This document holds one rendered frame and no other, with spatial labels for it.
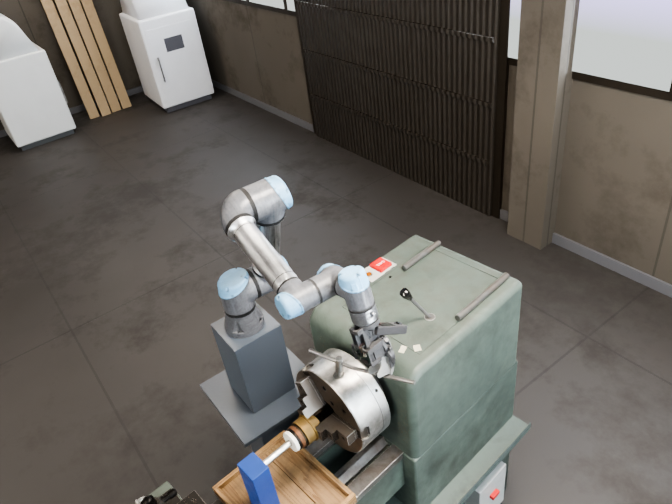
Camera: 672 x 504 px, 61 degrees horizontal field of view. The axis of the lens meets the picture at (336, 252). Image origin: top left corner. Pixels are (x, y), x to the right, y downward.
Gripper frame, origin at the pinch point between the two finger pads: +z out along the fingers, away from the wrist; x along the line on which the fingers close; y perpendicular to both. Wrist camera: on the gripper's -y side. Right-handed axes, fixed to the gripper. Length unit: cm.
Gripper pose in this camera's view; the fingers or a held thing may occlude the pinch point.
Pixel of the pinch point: (389, 373)
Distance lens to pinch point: 169.8
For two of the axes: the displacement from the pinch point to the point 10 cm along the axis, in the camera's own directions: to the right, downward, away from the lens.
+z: 2.8, 8.7, 4.0
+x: 6.3, 1.5, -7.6
